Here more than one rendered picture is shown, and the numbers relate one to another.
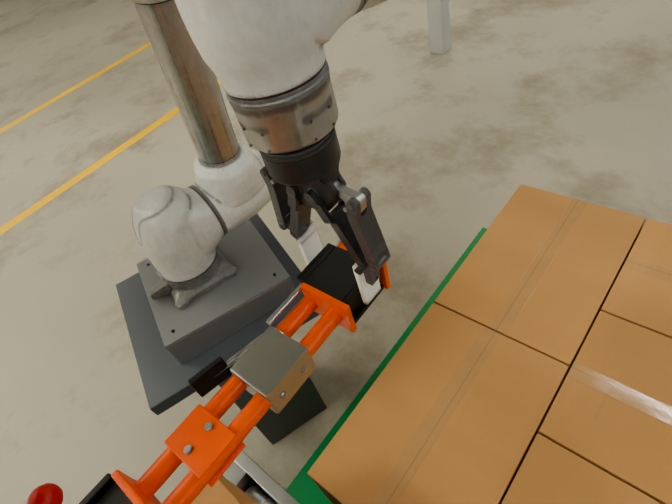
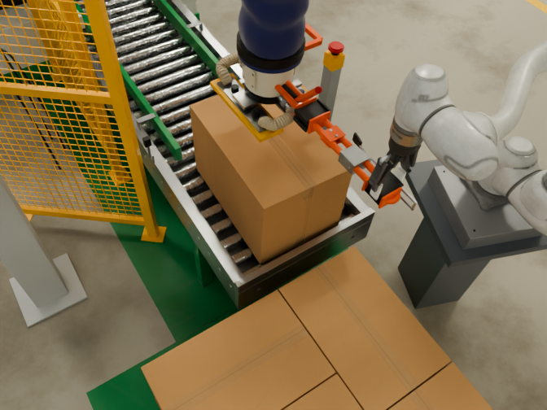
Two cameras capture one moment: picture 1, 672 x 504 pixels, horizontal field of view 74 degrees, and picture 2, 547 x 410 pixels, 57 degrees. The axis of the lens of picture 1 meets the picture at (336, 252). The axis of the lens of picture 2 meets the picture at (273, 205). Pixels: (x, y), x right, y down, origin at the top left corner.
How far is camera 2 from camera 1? 1.18 m
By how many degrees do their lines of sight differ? 55
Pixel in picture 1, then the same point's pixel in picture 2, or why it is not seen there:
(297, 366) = (349, 163)
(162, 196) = (519, 150)
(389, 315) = (489, 386)
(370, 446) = (358, 280)
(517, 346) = (396, 396)
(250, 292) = (462, 214)
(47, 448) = not seen: hidden behind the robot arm
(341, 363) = (450, 330)
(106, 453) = not seen: hidden behind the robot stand
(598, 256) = not seen: outside the picture
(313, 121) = (393, 133)
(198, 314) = (452, 185)
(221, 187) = (528, 185)
